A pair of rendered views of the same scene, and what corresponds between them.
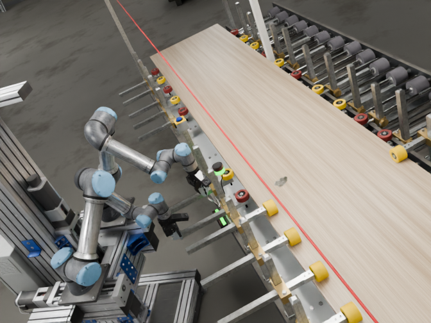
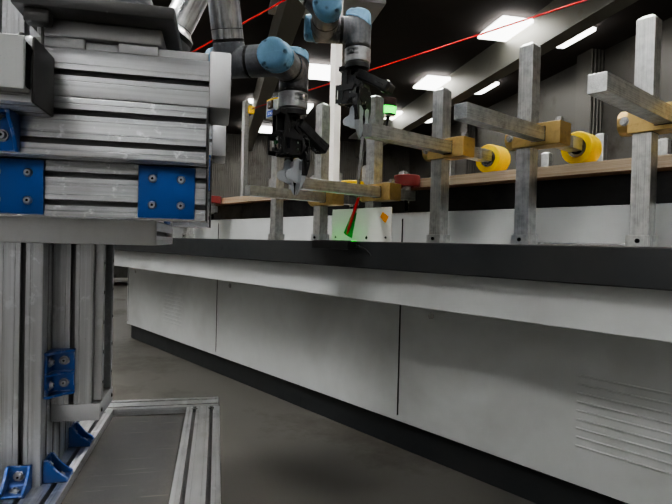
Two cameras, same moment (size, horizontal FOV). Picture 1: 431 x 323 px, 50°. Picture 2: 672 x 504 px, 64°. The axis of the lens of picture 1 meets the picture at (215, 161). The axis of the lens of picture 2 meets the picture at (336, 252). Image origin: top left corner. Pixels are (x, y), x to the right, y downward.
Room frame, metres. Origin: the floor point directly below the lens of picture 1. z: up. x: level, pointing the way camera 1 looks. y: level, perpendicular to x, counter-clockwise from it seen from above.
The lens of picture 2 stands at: (0.79, 1.06, 0.69)
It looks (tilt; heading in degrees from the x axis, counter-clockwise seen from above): 1 degrees down; 325
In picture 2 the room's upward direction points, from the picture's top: 1 degrees clockwise
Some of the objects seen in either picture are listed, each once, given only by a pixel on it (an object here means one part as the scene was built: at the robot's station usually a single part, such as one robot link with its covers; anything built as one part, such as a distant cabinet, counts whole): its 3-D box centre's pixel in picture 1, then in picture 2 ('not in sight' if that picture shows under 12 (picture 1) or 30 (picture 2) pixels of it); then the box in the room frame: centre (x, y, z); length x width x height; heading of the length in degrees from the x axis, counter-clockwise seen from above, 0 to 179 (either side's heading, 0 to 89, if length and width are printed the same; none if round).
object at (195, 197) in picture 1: (201, 194); (306, 196); (2.26, 0.16, 0.84); 0.44 x 0.03 x 0.04; 96
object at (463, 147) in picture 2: (238, 221); (447, 149); (1.79, 0.02, 0.94); 0.14 x 0.06 x 0.05; 6
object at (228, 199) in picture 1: (240, 228); (439, 178); (1.81, 0.02, 0.87); 0.04 x 0.04 x 0.48; 6
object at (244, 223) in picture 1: (256, 251); (527, 148); (1.56, -0.01, 0.92); 0.04 x 0.04 x 0.48; 6
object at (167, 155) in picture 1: (167, 158); (323, 26); (2.07, 0.23, 1.31); 0.11 x 0.11 x 0.08; 60
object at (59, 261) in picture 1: (67, 263); not in sight; (1.73, 0.86, 1.20); 0.13 x 0.12 x 0.14; 41
